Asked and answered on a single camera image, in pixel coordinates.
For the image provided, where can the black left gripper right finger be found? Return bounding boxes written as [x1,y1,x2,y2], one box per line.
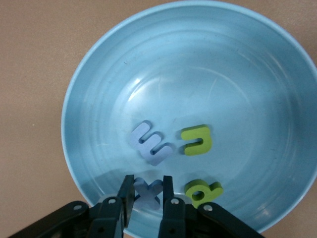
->
[158,176,265,238]

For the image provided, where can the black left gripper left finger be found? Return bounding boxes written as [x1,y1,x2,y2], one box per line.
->
[9,175,135,238]

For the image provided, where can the blue small letter x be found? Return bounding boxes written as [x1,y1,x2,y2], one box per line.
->
[132,178,165,210]

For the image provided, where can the green small letter q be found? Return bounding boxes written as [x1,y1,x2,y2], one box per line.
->
[185,180,224,209]

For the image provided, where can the green small letter u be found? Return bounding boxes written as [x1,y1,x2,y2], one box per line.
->
[175,124,213,156]

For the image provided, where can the blue small letter m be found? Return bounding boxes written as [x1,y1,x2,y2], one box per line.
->
[129,120,173,166]

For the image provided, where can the blue plate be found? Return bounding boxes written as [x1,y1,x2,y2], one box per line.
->
[60,0,317,236]

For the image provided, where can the brown table cover mat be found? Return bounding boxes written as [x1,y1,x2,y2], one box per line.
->
[0,0,317,238]

